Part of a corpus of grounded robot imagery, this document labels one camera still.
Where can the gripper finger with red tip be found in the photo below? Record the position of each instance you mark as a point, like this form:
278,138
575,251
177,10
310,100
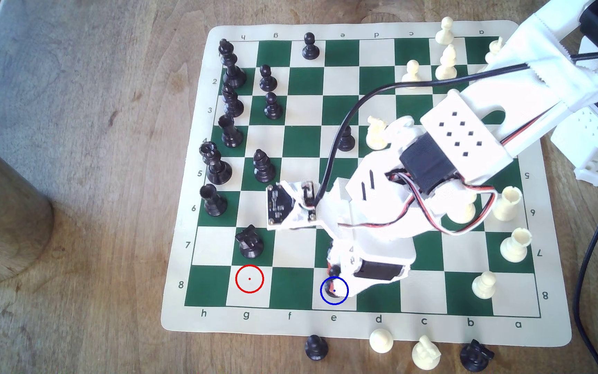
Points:
335,255
356,288

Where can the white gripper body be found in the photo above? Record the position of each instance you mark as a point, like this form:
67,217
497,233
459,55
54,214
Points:
380,271

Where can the black pawn chess piece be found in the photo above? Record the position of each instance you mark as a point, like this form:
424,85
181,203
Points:
273,109
347,141
267,82
316,349
310,49
332,284

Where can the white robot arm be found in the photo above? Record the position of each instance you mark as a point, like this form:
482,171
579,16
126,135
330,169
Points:
465,130

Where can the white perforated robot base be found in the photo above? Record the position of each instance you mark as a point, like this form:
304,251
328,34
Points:
597,166

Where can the white pawn chess piece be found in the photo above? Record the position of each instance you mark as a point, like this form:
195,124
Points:
381,341
411,70
444,35
484,286

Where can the black knight chess piece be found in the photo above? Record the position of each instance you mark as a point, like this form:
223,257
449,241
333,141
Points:
251,247
475,357

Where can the white queen chess piece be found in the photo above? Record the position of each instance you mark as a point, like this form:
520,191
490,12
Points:
462,214

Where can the black bishop chess piece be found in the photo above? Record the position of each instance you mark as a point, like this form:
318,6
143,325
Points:
233,106
264,170

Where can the white knight chess piece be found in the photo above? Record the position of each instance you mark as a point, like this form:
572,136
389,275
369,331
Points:
374,136

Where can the green and cream chess mat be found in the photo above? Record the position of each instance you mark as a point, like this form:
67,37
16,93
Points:
299,140

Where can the black rook chess piece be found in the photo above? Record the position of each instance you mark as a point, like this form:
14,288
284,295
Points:
215,205
231,136

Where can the white rook chess piece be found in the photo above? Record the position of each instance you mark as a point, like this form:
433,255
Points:
506,208
513,249

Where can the black queen chess piece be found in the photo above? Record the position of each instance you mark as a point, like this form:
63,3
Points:
218,171

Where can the black king chess piece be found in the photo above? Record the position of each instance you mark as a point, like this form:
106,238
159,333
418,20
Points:
233,72

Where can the white king chess piece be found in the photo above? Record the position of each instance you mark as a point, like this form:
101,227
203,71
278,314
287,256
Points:
493,49

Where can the camera circuit board module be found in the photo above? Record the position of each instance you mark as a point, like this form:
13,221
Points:
283,205

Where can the round wooden post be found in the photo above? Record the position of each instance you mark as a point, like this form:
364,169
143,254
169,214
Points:
3,218

